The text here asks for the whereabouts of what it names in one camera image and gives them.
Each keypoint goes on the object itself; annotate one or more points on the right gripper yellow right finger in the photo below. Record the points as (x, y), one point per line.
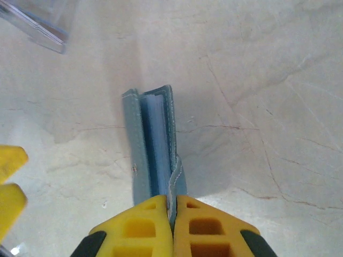
(209, 230)

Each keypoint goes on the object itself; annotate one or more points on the blue leather card holder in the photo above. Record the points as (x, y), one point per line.
(158, 139)

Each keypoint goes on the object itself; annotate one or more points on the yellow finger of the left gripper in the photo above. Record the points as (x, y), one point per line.
(10, 206)
(10, 163)

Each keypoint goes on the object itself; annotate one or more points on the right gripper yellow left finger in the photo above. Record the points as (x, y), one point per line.
(139, 230)

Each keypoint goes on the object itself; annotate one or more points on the clear plastic card organizer tray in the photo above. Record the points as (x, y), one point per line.
(40, 32)

